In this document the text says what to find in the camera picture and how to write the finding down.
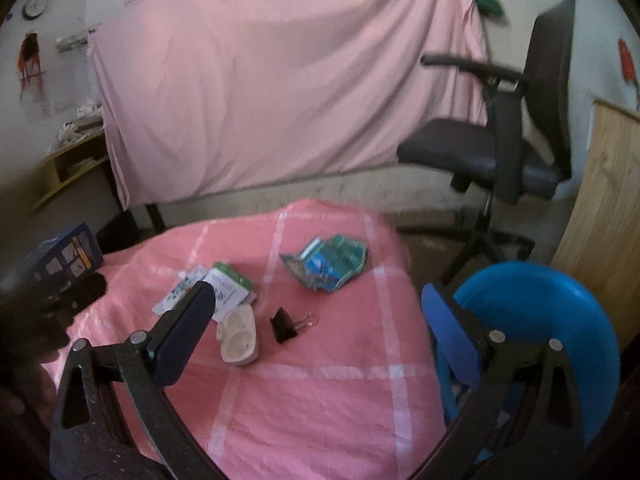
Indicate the red tassel ornament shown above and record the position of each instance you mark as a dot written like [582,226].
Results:
[29,55]

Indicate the black binder clip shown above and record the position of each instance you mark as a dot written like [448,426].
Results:
[282,327]

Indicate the blue cardboard box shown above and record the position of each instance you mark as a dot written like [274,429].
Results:
[65,255]

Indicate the white plastic tray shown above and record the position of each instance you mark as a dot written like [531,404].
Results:
[239,337]

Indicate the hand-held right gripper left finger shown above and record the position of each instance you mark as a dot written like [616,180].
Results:
[185,335]

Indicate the green blue wrapper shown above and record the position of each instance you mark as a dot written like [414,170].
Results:
[330,262]

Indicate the blue plastic bin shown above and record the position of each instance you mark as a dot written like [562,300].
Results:
[540,310]

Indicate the black office chair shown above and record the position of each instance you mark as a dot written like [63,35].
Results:
[545,110]

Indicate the pink checked tablecloth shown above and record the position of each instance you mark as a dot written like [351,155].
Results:
[325,400]

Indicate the wooden shelf desk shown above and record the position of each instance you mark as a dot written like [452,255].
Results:
[75,165]

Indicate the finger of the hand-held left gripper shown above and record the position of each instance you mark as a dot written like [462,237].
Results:
[85,290]

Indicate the stack of papers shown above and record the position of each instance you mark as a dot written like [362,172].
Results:
[77,127]

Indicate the wall calendar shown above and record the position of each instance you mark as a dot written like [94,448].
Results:
[45,102]

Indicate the white blue packet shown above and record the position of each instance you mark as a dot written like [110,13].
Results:
[180,290]

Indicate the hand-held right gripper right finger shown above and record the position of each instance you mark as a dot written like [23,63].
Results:
[452,340]

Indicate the pink hanging sheet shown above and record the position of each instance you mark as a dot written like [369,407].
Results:
[275,85]

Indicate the wooden cabinet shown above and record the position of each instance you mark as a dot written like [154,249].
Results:
[605,210]

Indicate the round wall clock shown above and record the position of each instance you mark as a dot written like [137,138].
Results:
[35,4]

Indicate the white green packet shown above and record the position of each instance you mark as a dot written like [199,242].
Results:
[227,282]

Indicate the red wall hanging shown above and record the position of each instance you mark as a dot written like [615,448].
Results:
[629,65]

